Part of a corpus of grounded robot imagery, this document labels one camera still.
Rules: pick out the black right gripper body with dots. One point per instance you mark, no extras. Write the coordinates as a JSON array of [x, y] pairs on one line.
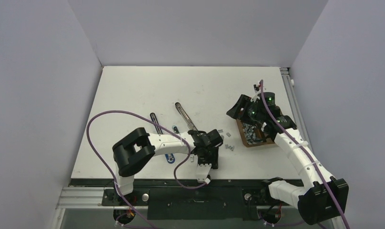
[[250, 112]]

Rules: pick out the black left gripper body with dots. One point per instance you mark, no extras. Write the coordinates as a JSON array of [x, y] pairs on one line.
[[208, 156]]

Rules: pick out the brown plastic divided tray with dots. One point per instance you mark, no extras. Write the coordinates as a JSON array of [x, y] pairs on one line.
[[266, 141]]

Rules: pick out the silver black stapler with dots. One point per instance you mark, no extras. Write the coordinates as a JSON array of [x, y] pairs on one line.
[[185, 116]]

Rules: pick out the light blue staple box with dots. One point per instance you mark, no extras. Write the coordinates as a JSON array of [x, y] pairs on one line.
[[175, 129]]

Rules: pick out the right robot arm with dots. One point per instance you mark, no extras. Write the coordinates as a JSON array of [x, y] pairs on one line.
[[322, 196]]

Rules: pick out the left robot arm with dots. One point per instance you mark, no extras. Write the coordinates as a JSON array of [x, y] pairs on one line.
[[132, 153]]

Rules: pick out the pile of grey staples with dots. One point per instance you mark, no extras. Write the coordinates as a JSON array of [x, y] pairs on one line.
[[250, 136]]

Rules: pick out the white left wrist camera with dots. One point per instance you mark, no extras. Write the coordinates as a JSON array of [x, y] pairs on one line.
[[202, 172]]

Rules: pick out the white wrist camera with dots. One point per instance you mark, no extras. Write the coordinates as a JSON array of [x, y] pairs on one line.
[[202, 172], [258, 88]]

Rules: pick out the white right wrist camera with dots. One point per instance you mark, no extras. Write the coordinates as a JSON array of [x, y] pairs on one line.
[[258, 88]]

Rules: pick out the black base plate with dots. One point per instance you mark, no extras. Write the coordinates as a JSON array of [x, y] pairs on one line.
[[164, 199]]

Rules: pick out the aluminium frame rail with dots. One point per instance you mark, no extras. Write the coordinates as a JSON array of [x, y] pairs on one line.
[[206, 93]]

